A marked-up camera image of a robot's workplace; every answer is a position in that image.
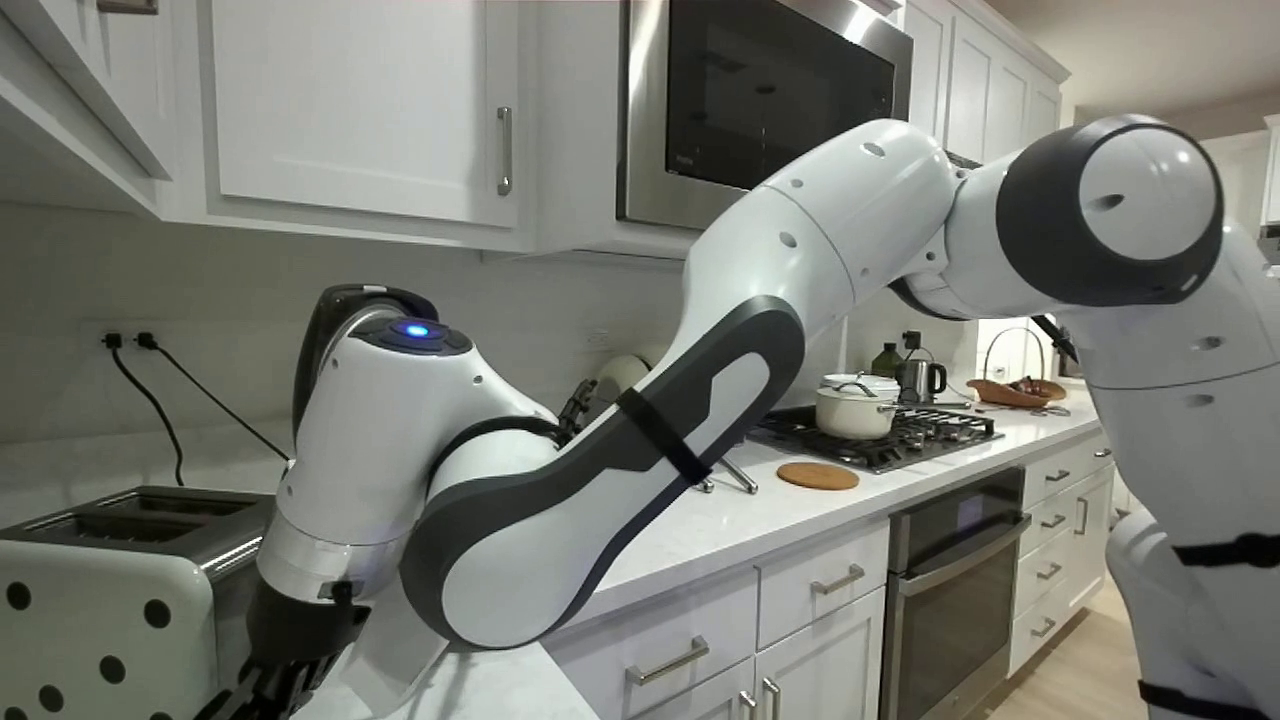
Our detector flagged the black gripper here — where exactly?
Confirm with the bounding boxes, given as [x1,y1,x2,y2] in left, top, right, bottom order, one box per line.
[205,577,378,720]

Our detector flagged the white polka dot toaster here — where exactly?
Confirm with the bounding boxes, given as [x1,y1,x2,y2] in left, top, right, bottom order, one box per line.
[0,481,294,720]

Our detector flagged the white counter drawer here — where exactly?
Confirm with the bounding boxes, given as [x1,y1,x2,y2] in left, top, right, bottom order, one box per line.
[758,516,896,651]
[548,567,761,713]

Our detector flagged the round cork trivet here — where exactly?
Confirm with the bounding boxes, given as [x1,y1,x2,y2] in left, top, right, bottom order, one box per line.
[773,455,863,494]

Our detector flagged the white upper cabinet door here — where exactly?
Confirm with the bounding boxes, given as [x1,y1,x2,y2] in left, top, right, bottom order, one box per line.
[196,0,524,230]

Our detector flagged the white upper cabinet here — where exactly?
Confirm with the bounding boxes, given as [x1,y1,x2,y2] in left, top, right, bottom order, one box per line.
[0,0,172,218]

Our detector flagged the white lidded pot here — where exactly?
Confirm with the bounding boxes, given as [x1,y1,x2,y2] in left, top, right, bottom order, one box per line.
[814,370,908,445]

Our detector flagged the stainless steel oven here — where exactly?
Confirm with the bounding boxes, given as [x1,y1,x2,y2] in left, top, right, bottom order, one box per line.
[882,464,1033,720]

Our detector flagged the black gas cooktop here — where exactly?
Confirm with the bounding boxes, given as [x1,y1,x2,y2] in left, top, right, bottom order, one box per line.
[749,398,1003,475]

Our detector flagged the dark steel kettle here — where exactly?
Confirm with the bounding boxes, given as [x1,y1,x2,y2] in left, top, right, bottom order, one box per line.
[896,326,953,411]

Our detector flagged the stainless steel microwave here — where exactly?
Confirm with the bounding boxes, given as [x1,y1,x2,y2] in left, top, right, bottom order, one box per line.
[618,0,922,235]

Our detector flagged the white drawer stack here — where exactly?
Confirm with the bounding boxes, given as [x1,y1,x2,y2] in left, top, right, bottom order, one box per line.
[1003,421,1119,678]

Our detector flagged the wicker basket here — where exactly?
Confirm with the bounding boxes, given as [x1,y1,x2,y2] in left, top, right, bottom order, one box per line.
[970,319,1072,416]

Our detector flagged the white tall upper cabinets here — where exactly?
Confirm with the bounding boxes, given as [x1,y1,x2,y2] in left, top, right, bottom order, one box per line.
[906,0,1072,173]

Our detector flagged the black power cord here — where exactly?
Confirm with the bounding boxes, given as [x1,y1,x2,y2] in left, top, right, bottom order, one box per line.
[131,326,298,468]
[102,326,194,493]

